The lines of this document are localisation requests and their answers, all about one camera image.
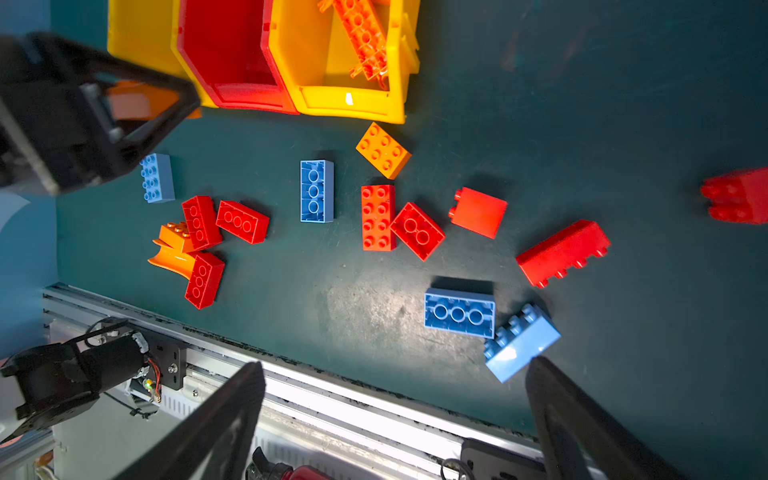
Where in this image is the red lego brick tall centre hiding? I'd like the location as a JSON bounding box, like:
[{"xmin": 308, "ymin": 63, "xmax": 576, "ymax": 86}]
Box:
[{"xmin": 361, "ymin": 185, "xmax": 397, "ymax": 252}]

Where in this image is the left yellow bin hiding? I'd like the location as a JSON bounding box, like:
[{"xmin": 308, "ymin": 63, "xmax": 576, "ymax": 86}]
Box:
[{"xmin": 107, "ymin": 0, "xmax": 216, "ymax": 108}]

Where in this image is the red middle bin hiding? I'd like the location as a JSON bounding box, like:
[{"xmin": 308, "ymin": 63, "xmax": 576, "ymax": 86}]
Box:
[{"xmin": 171, "ymin": 0, "xmax": 298, "ymax": 115}]

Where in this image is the blue lego brick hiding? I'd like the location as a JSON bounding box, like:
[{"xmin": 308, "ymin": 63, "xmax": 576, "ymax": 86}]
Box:
[
  {"xmin": 484, "ymin": 304, "xmax": 561, "ymax": 383},
  {"xmin": 424, "ymin": 288, "xmax": 496, "ymax": 339},
  {"xmin": 140, "ymin": 153, "xmax": 175, "ymax": 204},
  {"xmin": 300, "ymin": 160, "xmax": 335, "ymax": 224}
]

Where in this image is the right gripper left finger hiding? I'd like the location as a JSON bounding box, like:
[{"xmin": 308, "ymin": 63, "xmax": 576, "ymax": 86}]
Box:
[{"xmin": 116, "ymin": 362, "xmax": 266, "ymax": 479}]

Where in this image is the blue lego brick tilted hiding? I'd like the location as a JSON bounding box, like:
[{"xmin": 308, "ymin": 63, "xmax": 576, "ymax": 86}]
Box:
[{"xmin": 484, "ymin": 304, "xmax": 561, "ymax": 383}]

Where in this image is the red lego brick smooth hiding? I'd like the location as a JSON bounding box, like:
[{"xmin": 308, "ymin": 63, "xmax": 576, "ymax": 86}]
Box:
[{"xmin": 449, "ymin": 187, "xmax": 508, "ymax": 239}]

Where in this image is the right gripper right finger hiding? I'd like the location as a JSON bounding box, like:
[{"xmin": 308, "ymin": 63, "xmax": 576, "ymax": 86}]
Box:
[{"xmin": 525, "ymin": 356, "xmax": 683, "ymax": 479}]

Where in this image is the red lego brick centre square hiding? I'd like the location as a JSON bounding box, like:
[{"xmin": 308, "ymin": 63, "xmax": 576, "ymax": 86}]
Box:
[{"xmin": 391, "ymin": 202, "xmax": 445, "ymax": 262}]

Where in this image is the yellow bin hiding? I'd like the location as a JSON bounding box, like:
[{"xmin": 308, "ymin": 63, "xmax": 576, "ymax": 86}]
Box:
[
  {"xmin": 107, "ymin": 0, "xmax": 216, "ymax": 108},
  {"xmin": 269, "ymin": 0, "xmax": 420, "ymax": 124}
]

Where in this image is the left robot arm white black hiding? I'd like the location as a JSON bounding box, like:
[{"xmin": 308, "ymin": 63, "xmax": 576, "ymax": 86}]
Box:
[{"xmin": 1, "ymin": 32, "xmax": 200, "ymax": 442}]

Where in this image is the aluminium rail base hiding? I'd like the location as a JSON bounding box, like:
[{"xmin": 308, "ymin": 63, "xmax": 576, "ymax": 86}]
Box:
[{"xmin": 42, "ymin": 284, "xmax": 544, "ymax": 479}]

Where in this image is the orange lego brick square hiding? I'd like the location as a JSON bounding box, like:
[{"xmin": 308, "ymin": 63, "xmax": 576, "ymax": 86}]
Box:
[{"xmin": 356, "ymin": 122, "xmax": 412, "ymax": 180}]

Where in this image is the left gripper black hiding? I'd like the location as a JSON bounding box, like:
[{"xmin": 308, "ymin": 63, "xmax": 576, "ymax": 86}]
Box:
[{"xmin": 1, "ymin": 32, "xmax": 201, "ymax": 196}]

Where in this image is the orange curved lego piece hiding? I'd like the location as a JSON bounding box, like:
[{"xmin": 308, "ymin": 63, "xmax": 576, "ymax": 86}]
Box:
[{"xmin": 148, "ymin": 222, "xmax": 195, "ymax": 280}]

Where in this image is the orange lego fence piece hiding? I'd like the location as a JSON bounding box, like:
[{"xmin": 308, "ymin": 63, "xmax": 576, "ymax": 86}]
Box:
[{"xmin": 317, "ymin": 0, "xmax": 389, "ymax": 90}]

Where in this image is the right yellow bin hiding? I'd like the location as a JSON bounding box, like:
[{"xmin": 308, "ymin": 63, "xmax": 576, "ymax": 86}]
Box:
[{"xmin": 269, "ymin": 0, "xmax": 420, "ymax": 124}]

